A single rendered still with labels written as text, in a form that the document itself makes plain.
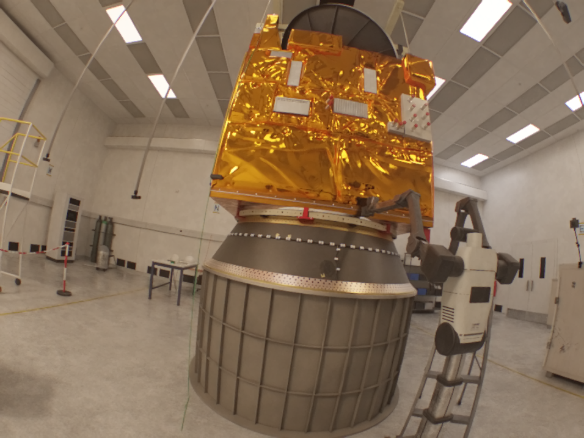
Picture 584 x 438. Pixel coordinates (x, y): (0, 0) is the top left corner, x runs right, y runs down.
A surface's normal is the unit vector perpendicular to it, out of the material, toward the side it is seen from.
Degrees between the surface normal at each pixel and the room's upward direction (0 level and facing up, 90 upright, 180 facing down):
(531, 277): 90
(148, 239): 90
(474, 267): 90
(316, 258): 62
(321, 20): 125
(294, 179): 89
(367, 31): 135
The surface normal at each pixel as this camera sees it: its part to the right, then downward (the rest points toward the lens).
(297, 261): -0.10, -0.61
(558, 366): -0.99, -0.14
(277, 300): -0.23, -0.18
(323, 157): 0.07, -0.19
